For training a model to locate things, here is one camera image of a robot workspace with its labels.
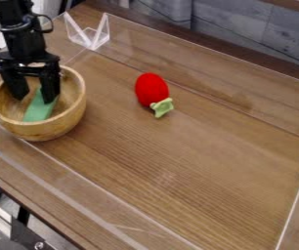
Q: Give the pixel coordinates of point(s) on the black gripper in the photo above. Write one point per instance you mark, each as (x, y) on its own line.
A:
(25, 58)

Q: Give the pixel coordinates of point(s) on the green rectangular stick block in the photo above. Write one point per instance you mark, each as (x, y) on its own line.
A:
(39, 110)

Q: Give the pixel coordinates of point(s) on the brown wooden bowl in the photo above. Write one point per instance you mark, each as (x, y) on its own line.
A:
(67, 114)

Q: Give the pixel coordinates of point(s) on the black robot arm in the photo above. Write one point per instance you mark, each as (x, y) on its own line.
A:
(17, 9)

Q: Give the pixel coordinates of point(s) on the red plush strawberry toy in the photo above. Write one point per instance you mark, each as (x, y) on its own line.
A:
(152, 93)

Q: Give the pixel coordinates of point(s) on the black table leg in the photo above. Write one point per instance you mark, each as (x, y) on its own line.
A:
(23, 217)

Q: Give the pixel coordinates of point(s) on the clear acrylic corner bracket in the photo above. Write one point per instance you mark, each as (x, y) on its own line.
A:
(88, 37)

